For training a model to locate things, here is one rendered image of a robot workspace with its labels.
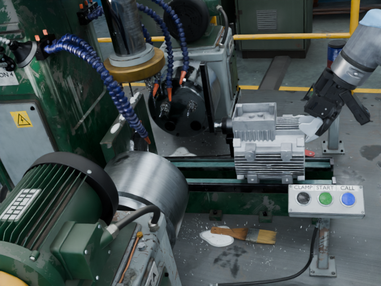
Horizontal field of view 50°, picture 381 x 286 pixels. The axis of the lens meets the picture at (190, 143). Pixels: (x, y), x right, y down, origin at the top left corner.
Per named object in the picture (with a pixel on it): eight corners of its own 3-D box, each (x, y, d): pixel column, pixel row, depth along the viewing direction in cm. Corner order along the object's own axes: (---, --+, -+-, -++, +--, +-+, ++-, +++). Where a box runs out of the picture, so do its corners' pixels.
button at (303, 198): (296, 205, 97) (296, 203, 96) (296, 193, 98) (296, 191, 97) (309, 205, 96) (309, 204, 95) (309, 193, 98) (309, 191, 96)
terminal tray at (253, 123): (233, 142, 119) (231, 121, 115) (238, 123, 127) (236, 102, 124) (275, 142, 116) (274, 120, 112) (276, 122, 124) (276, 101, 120)
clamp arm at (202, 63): (207, 133, 140) (197, 64, 126) (208, 128, 142) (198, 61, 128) (217, 133, 139) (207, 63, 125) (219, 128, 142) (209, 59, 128)
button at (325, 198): (318, 206, 96) (318, 204, 94) (318, 193, 97) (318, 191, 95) (331, 206, 95) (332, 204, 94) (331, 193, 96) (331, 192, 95)
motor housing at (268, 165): (237, 191, 124) (231, 139, 114) (244, 154, 139) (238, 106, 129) (304, 193, 119) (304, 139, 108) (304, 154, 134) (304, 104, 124)
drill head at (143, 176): (70, 311, 98) (31, 240, 85) (121, 206, 127) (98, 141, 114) (168, 322, 92) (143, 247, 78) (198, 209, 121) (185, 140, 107)
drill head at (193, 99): (148, 151, 151) (132, 91, 137) (174, 98, 184) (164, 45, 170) (214, 150, 145) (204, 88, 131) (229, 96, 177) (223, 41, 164)
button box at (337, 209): (288, 217, 101) (287, 212, 96) (288, 189, 103) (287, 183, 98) (362, 219, 96) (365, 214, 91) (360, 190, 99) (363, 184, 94)
